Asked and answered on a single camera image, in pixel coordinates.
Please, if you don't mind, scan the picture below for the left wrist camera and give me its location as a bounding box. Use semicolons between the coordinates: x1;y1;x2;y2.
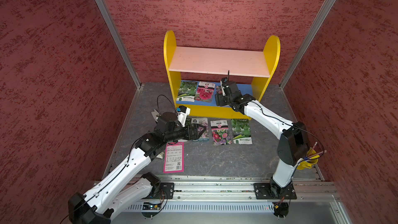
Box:
176;105;191;128

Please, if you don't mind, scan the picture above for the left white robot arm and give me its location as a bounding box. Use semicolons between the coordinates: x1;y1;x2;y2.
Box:
67;112;207;224

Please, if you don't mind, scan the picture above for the corner aluminium post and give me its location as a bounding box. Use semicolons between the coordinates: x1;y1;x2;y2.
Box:
279;0;336;90
95;0;142;88

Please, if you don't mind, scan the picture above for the yellow pencil cup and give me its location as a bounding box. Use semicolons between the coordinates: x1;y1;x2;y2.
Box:
296;142;326;170

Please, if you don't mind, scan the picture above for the silver stapler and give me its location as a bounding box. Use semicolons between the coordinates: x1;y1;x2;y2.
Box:
151;110;165;159

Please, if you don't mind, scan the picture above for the purple flower seed bag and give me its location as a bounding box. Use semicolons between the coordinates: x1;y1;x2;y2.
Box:
191;118;209;142

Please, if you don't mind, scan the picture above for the green gourd bag lower shelf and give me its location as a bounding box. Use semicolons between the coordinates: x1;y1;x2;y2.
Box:
176;81;198;102

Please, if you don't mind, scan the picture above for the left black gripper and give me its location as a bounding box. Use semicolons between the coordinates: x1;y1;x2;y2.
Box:
165;123;206;143

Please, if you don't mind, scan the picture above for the right corner aluminium post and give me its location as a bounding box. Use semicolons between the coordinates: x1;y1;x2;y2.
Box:
279;0;336;90

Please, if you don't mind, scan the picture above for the mixed flower seed bag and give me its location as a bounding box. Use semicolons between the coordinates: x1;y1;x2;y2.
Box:
216;86;223;95

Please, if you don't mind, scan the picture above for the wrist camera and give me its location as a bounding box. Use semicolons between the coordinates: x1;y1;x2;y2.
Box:
176;105;191;128
220;77;230;95

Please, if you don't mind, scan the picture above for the yellow wooden shelf unit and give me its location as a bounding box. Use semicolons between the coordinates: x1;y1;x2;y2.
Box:
163;30;281;119

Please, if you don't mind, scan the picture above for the red dahlia seed bag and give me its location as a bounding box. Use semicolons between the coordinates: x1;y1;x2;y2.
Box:
194;82;216;103

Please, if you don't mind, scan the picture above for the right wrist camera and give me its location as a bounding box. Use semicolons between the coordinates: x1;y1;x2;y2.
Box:
220;77;230;95

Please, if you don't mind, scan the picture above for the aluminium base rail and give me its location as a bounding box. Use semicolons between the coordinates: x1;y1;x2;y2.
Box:
157;175;342;202

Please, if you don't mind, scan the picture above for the pink zinnia seed bag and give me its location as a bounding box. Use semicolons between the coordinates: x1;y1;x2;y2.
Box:
210;120;232;146

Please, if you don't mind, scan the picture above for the pink back-side seed bag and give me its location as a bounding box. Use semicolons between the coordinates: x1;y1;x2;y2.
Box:
163;142;184;173

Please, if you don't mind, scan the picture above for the large green gourd seed bag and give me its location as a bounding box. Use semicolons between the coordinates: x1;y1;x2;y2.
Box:
178;117;191;143

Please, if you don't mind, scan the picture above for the left corner aluminium post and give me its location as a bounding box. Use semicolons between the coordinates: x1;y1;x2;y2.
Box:
95;0;142;88

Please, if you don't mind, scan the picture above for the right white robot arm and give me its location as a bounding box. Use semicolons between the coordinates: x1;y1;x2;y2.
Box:
215;77;309;198

